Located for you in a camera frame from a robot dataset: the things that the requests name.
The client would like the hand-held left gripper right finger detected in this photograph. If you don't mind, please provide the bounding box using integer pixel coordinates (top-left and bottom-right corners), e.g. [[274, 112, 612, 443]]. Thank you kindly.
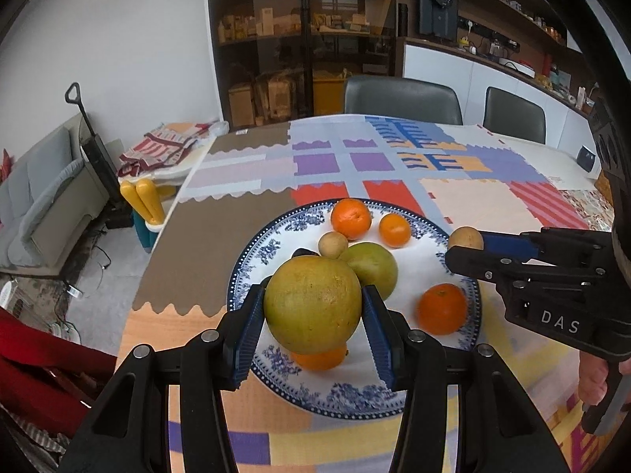
[[361, 286, 568, 473]]

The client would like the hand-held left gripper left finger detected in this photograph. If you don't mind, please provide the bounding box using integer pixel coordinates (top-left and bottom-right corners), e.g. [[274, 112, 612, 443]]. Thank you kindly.
[[59, 283, 269, 473]]

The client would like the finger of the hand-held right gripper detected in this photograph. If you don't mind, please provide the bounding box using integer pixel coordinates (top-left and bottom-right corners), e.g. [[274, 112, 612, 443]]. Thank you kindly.
[[480, 227, 613, 262], [445, 247, 610, 287]]

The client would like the brown speckled round fruit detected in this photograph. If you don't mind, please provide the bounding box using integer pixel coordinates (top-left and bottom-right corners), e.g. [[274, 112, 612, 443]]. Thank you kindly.
[[448, 226, 485, 252]]

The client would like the blue and white plate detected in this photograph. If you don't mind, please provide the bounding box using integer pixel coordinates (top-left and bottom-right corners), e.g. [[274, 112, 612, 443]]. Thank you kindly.
[[227, 198, 481, 419]]

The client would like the orange tangerine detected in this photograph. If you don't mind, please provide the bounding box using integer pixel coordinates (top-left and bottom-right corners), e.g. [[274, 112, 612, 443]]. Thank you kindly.
[[417, 283, 468, 336], [330, 198, 372, 241], [379, 213, 412, 248], [291, 345, 349, 372]]

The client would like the large green citrus fruit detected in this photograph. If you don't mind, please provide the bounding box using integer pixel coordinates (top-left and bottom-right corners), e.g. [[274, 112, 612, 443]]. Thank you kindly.
[[340, 242, 399, 301]]

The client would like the large yellowish citrus fruit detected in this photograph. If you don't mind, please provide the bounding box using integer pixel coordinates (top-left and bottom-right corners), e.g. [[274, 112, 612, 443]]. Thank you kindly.
[[263, 257, 363, 356]]

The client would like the small tan round fruit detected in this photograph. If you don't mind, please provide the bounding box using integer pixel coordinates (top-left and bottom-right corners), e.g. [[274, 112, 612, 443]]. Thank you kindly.
[[318, 233, 350, 260]]

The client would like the person's right hand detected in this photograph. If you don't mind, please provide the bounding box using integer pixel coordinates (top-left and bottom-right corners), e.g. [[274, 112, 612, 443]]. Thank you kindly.
[[577, 351, 631, 406]]

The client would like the grey dining chair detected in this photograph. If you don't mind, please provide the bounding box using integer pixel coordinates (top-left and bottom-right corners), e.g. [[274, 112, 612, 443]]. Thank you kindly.
[[344, 76, 464, 125], [483, 86, 547, 145]]

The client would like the white lower cabinet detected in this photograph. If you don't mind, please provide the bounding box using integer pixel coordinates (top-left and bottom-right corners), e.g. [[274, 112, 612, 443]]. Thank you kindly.
[[403, 42, 597, 151]]

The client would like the red garment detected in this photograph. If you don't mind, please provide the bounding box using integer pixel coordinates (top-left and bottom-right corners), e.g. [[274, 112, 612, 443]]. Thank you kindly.
[[0, 308, 119, 437]]

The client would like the red striped cloth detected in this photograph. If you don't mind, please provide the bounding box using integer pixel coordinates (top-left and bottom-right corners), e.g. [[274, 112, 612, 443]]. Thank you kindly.
[[117, 121, 230, 178]]

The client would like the yellow box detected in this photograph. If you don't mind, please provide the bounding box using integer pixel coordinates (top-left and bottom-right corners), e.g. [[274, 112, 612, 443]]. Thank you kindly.
[[313, 74, 346, 116]]

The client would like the grey striped cloth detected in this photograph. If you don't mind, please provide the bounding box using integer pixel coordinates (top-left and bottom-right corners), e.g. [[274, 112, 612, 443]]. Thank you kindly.
[[0, 404, 70, 460]]

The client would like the black upright vacuum cleaner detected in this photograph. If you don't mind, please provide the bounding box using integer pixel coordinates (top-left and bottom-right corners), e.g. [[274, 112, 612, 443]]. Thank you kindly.
[[65, 82, 135, 230]]

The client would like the cardboard box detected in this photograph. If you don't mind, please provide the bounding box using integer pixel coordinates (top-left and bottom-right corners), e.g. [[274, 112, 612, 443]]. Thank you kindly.
[[254, 74, 306, 124], [228, 84, 255, 126]]

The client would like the black coffee machine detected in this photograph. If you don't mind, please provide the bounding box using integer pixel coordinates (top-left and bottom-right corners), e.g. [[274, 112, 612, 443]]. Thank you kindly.
[[419, 0, 459, 40]]

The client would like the grey sofa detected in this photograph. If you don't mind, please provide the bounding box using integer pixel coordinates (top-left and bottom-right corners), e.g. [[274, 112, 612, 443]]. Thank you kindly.
[[0, 123, 112, 269]]

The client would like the glass door cabinet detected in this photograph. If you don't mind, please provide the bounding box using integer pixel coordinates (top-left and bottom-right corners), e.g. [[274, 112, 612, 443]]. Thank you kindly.
[[207, 0, 400, 129]]

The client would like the wooden wall shelf unit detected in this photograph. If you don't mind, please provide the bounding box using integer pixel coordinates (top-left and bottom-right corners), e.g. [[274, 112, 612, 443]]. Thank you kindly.
[[397, 0, 599, 124]]

